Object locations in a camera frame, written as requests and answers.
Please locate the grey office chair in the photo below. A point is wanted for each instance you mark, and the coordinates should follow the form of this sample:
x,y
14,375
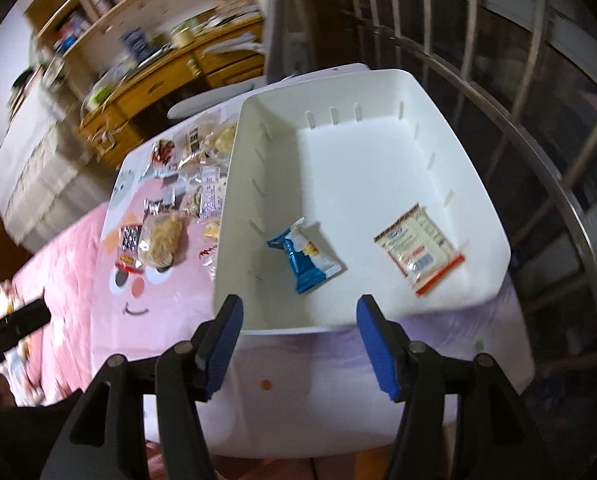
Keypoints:
x,y
278,35

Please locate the blue snack packet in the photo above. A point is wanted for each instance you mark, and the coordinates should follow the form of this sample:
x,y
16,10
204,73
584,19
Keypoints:
x,y
303,255

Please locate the white plastic bin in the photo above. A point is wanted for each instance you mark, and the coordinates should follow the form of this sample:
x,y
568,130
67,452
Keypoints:
x,y
358,160

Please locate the beige red-edged snack packet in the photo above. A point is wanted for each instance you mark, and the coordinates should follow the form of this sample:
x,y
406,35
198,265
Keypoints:
x,y
418,250

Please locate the pile of snack packets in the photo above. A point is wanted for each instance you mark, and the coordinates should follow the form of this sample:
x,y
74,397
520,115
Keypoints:
x,y
203,185

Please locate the lace-covered white cabinet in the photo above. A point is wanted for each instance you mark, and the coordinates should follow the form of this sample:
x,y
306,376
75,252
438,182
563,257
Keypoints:
x,y
33,160

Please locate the wooden bookshelf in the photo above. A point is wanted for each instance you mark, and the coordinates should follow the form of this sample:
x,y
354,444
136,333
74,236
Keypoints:
x,y
143,5

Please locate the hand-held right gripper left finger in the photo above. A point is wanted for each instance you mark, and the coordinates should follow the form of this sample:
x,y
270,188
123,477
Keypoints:
x,y
223,345

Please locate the blue paper bag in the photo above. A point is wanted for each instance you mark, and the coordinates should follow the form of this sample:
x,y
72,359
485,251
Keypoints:
x,y
134,41

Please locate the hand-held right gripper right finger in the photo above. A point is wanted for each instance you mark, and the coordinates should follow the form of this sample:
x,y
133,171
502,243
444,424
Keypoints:
x,y
376,350

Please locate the cream cup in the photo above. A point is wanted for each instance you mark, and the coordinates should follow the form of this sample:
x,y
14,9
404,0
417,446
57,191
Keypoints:
x,y
183,36

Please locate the wooden desk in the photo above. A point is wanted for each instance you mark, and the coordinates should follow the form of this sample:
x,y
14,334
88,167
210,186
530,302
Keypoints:
x,y
143,95

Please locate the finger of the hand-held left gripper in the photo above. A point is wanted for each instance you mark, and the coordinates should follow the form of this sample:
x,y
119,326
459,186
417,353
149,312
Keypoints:
x,y
21,320

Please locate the metal window bars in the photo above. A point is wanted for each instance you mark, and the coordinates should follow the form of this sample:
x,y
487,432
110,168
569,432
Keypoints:
x,y
589,255

